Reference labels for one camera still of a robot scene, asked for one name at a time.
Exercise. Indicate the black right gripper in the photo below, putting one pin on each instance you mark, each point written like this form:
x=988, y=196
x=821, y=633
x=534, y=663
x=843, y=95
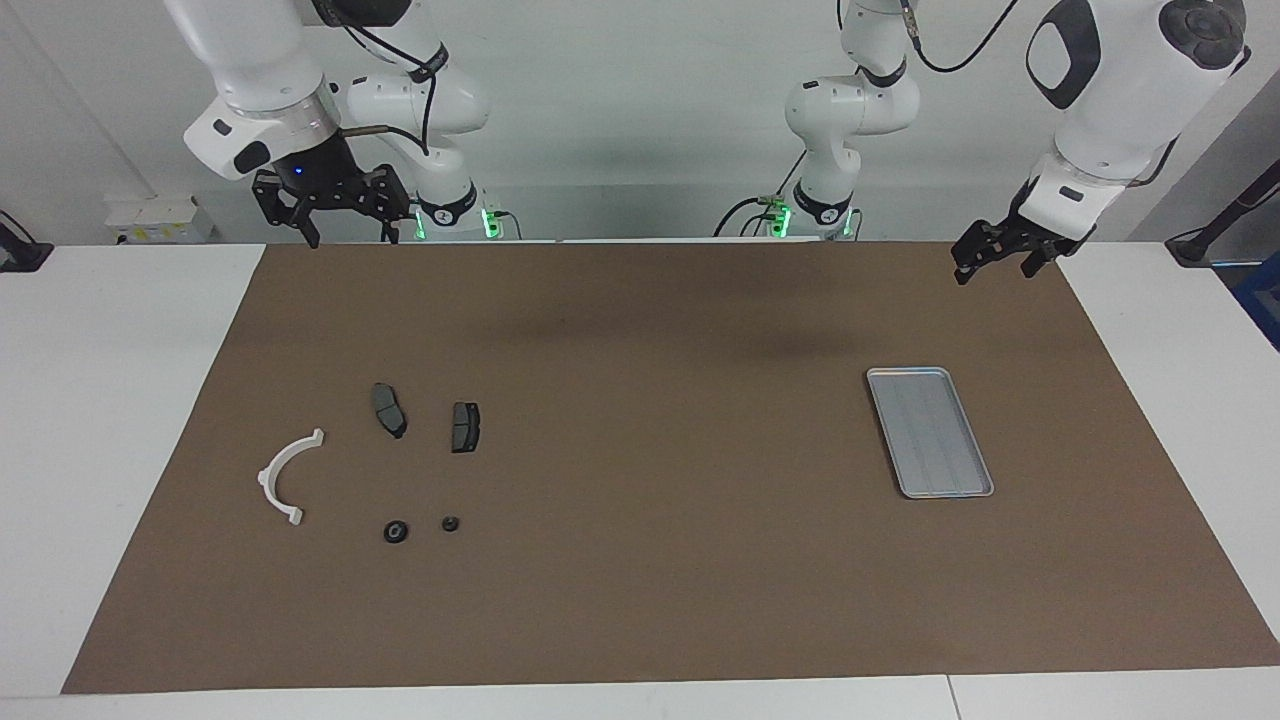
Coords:
x=330, y=190

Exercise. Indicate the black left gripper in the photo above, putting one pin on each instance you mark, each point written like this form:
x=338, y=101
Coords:
x=1040, y=235

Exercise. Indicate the large black bearing gear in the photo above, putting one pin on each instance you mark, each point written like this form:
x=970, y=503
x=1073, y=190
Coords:
x=396, y=532

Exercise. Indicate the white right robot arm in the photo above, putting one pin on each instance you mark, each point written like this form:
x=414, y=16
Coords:
x=260, y=70

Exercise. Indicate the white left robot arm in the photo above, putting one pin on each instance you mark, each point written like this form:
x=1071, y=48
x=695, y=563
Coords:
x=1120, y=100

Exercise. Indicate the silver metal tray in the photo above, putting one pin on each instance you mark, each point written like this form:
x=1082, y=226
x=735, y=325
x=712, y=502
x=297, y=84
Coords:
x=930, y=435

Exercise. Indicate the angled dark brake pad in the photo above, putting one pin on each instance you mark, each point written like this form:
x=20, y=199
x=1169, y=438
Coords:
x=389, y=410

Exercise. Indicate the white socket box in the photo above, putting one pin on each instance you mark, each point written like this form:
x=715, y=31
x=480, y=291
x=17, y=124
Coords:
x=160, y=220

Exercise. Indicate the black angled stand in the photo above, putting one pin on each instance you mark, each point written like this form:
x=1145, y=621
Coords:
x=1215, y=235

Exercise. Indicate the rectangular dark brake pad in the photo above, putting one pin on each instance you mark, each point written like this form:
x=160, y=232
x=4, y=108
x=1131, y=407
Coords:
x=465, y=428

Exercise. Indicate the blue box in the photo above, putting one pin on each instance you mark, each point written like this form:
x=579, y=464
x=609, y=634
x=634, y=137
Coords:
x=1262, y=300

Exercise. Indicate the black table clamp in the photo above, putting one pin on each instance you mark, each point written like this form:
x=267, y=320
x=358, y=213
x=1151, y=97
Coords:
x=20, y=250

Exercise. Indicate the brown table mat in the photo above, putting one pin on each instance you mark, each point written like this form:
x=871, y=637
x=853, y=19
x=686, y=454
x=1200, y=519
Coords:
x=640, y=560

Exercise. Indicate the white curved plastic bracket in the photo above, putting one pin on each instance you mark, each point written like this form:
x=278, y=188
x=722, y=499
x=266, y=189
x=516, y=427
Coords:
x=272, y=485

